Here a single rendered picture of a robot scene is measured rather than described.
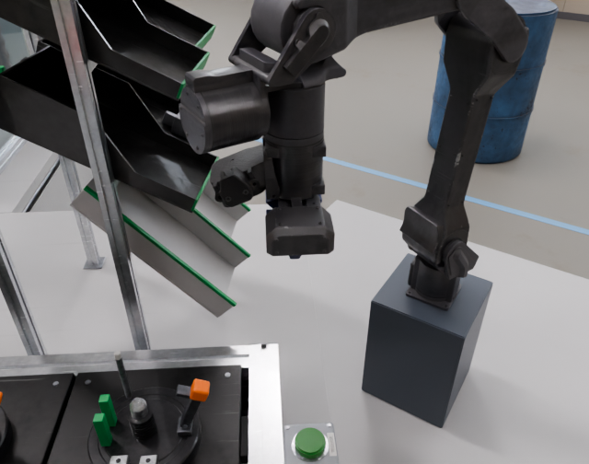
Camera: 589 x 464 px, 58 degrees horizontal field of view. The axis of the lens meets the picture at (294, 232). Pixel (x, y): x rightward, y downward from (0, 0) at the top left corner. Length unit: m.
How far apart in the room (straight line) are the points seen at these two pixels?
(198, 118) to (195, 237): 0.50
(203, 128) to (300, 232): 0.12
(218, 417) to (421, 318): 0.31
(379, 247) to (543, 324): 0.38
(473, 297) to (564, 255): 2.12
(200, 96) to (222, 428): 0.46
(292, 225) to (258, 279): 0.67
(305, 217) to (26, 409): 0.52
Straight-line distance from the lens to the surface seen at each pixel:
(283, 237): 0.47
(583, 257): 2.96
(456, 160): 0.67
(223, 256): 0.95
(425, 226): 0.71
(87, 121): 0.70
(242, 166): 0.52
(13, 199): 1.58
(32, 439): 0.82
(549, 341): 1.11
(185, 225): 0.93
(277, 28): 0.46
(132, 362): 0.88
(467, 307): 0.81
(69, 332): 1.10
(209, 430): 0.76
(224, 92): 0.46
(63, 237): 1.37
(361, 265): 1.18
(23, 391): 0.88
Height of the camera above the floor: 1.58
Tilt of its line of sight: 35 degrees down
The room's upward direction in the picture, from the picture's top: straight up
